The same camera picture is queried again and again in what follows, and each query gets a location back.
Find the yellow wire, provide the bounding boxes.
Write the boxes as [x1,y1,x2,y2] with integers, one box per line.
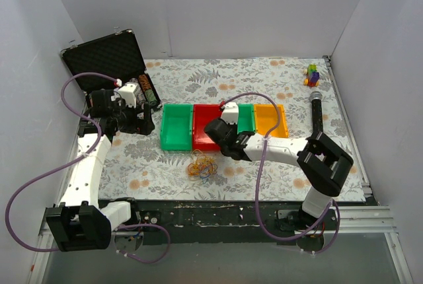
[186,149,219,179]

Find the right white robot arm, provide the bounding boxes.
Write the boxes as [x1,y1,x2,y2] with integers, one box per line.
[204,118,354,230]

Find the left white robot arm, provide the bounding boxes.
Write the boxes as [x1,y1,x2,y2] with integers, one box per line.
[46,83,155,252]

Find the floral table mat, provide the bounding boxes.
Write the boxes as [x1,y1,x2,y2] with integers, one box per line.
[98,57,353,201]

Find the right green bin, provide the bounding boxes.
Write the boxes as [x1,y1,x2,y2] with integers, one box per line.
[237,104,256,133]

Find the green bin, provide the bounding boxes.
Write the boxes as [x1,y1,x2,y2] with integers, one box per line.
[237,104,256,133]
[160,104,194,151]

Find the red bin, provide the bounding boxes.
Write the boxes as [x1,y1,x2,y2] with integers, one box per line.
[192,104,221,152]

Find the orange bin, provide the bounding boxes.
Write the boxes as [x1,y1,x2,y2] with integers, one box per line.
[254,104,289,138]

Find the left green bin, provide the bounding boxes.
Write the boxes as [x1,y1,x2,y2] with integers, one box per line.
[160,104,194,151]

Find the black poker chip case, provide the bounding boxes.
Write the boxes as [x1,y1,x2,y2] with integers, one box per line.
[60,29,162,111]

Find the black microphone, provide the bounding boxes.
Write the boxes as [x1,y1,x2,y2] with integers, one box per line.
[309,91,323,133]

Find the colourful toy block figure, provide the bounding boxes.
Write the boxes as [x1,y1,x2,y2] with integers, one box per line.
[303,64,320,87]

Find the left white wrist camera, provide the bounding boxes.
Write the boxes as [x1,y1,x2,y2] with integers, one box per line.
[117,83,137,108]

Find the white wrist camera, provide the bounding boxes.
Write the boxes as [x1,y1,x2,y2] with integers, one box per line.
[221,102,239,125]
[117,83,137,108]

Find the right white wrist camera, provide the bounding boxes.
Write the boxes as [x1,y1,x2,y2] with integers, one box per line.
[221,102,239,125]

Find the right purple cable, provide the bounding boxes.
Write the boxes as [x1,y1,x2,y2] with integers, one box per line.
[219,92,341,256]

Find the purple cable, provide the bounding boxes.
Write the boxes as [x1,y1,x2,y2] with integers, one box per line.
[219,92,341,256]
[4,72,171,264]

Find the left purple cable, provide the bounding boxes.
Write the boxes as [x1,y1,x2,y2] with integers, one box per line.
[4,72,171,264]

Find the aluminium frame rail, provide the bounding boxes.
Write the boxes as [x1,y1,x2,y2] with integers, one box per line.
[323,55,413,283]

